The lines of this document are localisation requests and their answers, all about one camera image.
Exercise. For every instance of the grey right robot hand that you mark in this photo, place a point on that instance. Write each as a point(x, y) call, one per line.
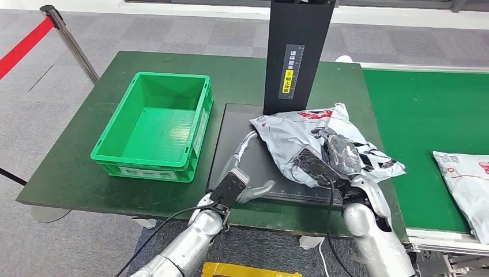
point(344, 155)

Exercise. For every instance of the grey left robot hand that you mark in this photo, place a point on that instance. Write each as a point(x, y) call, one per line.
point(230, 162)

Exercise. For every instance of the white poly mailer parcel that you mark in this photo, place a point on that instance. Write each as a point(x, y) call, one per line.
point(466, 191)
point(290, 133)

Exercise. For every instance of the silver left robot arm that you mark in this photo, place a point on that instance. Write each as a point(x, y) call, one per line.
point(193, 241)

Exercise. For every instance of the green conveyor belt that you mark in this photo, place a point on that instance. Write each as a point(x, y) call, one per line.
point(420, 114)

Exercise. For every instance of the black inbound scanner machine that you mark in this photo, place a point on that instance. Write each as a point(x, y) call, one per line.
point(298, 30)

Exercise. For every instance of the red barrier belt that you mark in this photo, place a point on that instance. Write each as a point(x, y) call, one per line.
point(23, 47)

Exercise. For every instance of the green plastic crate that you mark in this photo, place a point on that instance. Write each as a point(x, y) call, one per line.
point(160, 130)

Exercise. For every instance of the white table foot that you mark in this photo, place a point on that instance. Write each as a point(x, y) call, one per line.
point(144, 223)
point(344, 59)
point(310, 242)

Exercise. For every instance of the yellow taped block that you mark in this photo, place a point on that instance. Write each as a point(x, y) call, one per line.
point(244, 270)

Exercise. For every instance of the pale round table foot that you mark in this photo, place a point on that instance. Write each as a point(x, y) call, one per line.
point(47, 215)

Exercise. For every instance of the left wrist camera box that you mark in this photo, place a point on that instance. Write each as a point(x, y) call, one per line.
point(228, 188)

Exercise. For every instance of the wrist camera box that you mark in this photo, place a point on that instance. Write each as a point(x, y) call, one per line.
point(315, 166)
point(228, 188)

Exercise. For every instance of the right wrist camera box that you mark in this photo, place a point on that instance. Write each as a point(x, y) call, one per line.
point(315, 166)

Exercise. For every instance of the steel stanchion post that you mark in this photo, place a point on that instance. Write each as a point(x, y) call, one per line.
point(72, 46)

